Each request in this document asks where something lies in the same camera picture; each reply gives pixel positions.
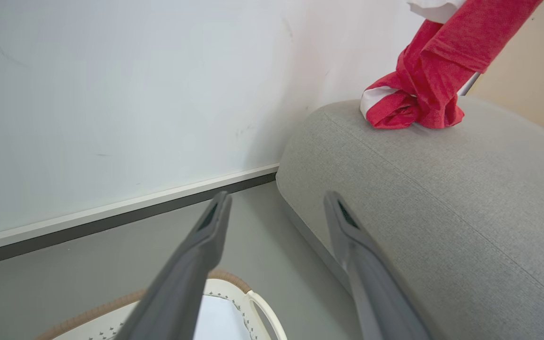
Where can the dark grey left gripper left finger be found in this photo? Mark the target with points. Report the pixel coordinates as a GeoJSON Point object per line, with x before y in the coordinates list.
{"type": "Point", "coordinates": [182, 278]}

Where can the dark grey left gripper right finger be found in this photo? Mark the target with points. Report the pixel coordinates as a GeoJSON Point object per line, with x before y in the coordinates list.
{"type": "Point", "coordinates": [371, 283]}

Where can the red white-trimmed garment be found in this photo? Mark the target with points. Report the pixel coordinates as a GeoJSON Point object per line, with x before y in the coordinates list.
{"type": "Point", "coordinates": [442, 61]}

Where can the cream perforated laundry basket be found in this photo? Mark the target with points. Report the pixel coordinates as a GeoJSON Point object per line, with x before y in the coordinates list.
{"type": "Point", "coordinates": [258, 302]}

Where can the white and black baseboard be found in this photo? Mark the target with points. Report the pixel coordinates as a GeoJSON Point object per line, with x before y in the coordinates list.
{"type": "Point", "coordinates": [111, 215]}

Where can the grey fabric sofa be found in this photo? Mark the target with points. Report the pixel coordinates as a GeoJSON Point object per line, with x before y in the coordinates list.
{"type": "Point", "coordinates": [442, 212]}

